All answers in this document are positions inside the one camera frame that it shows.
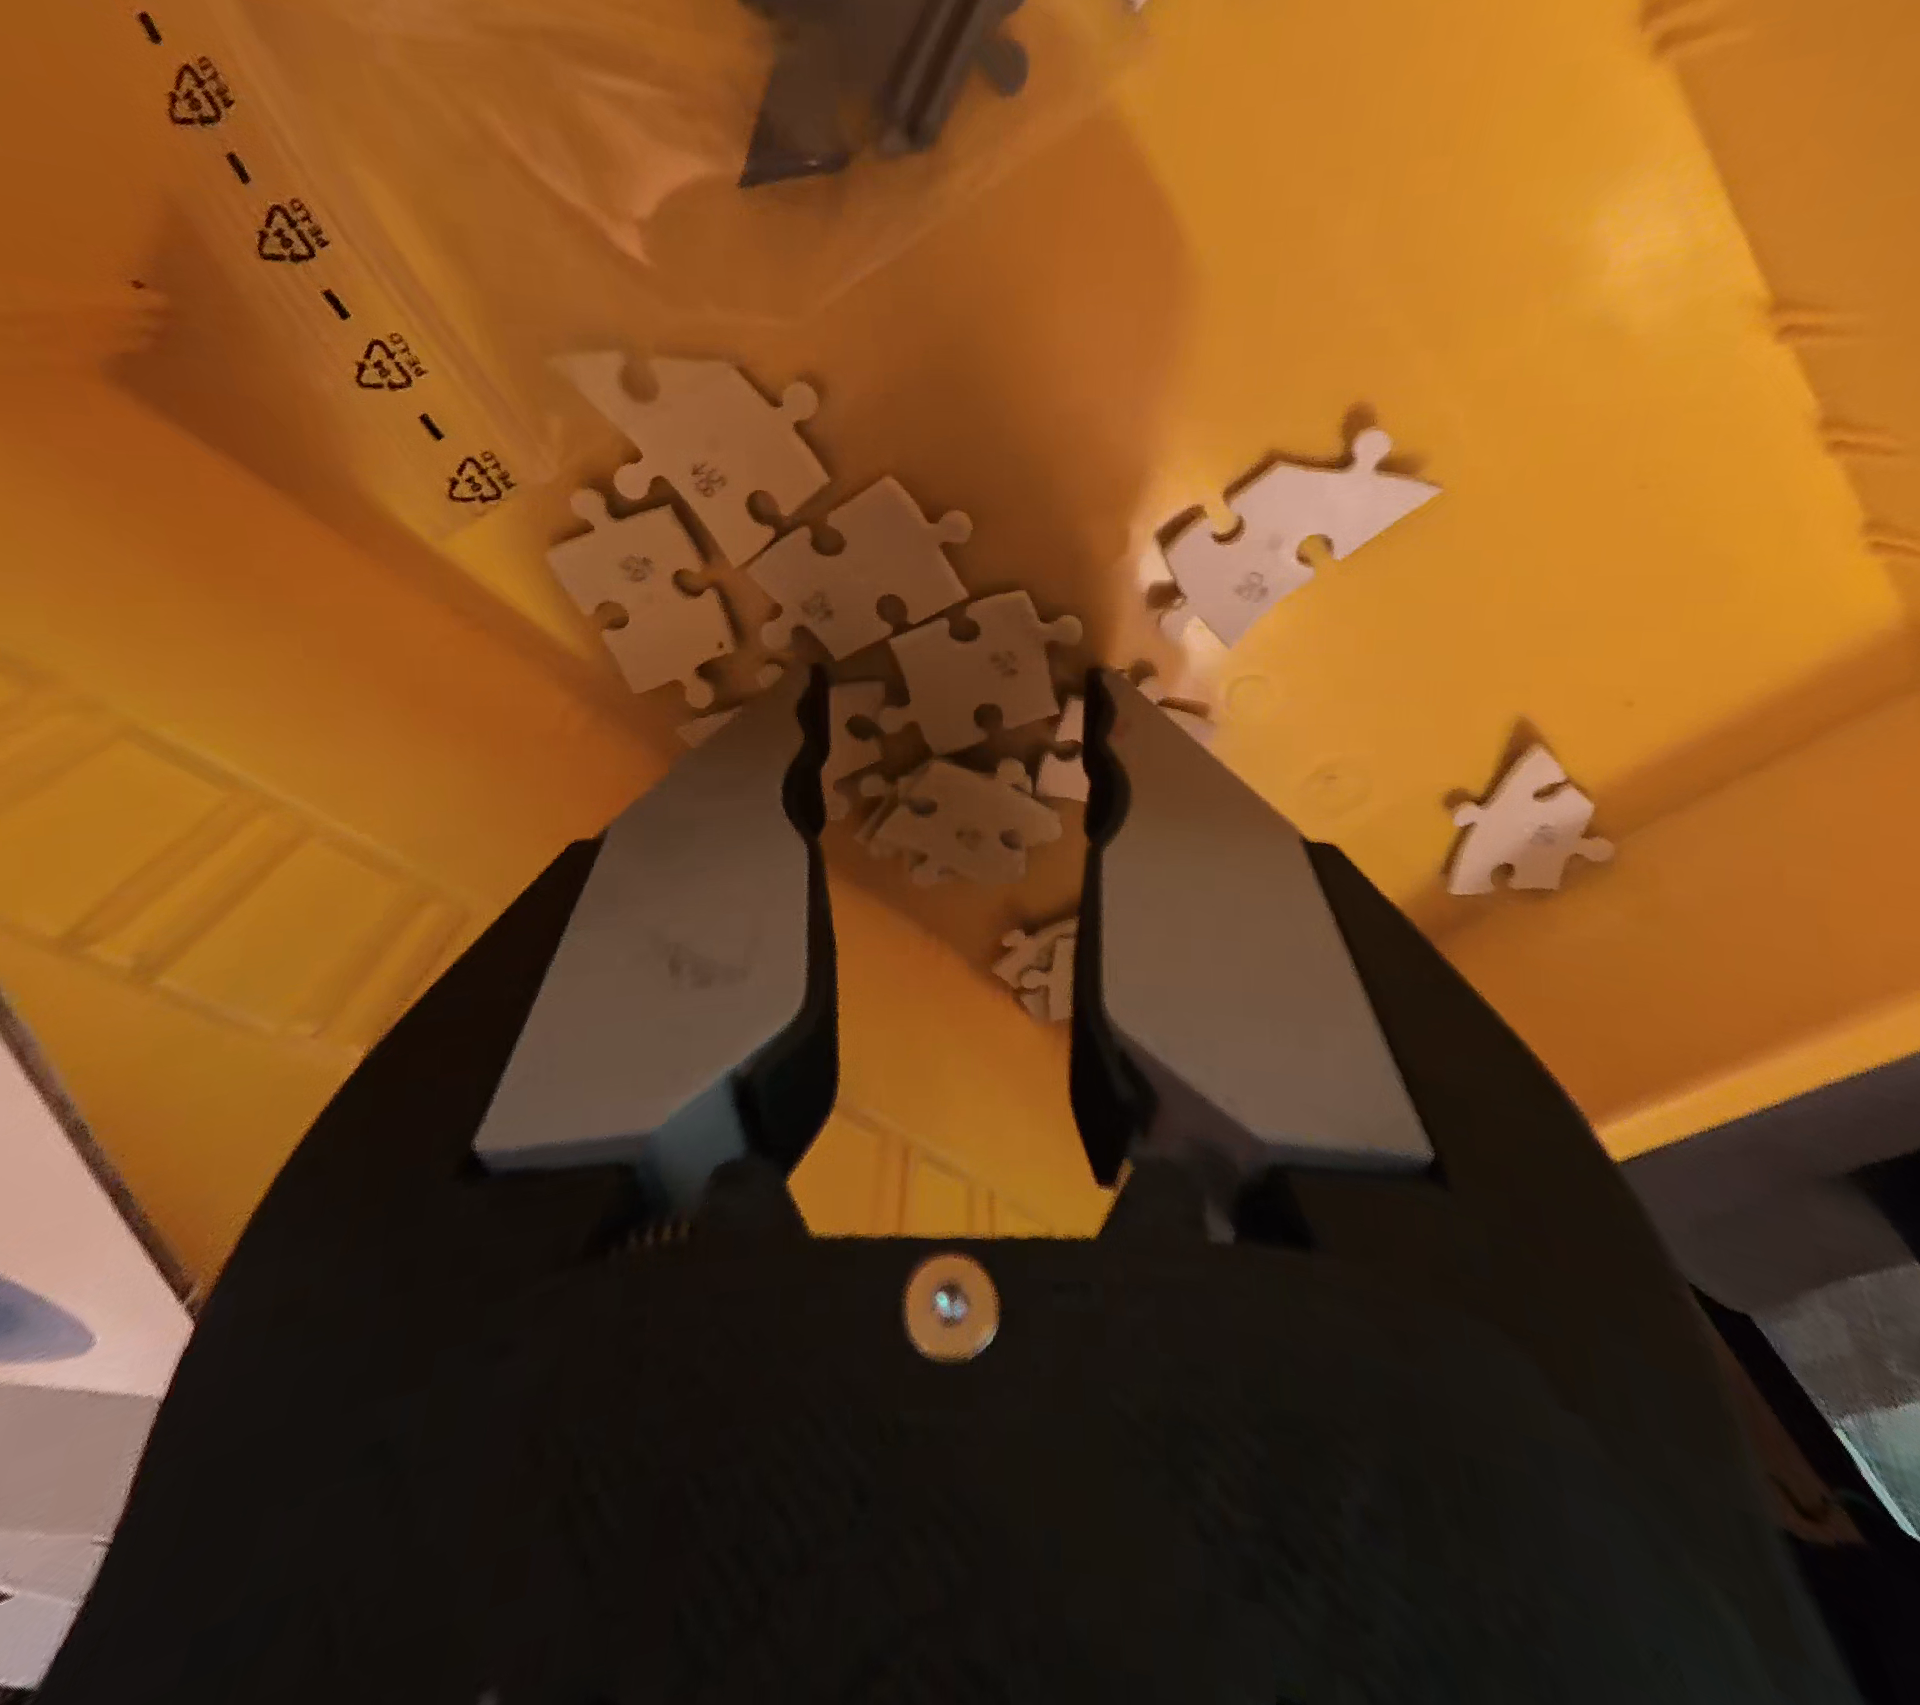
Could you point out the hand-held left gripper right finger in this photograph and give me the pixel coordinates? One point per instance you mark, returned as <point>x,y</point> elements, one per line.
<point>1261,986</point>

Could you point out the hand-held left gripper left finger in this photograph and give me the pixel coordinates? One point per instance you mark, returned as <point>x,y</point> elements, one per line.
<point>645,986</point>

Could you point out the heap of puzzle pieces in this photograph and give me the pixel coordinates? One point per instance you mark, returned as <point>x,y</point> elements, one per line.
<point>840,565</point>

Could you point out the yellow plastic bin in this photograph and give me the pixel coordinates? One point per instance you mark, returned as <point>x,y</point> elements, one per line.
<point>1500,235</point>

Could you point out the clear plastic bag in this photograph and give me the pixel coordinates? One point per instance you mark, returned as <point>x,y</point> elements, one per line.
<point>450,85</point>

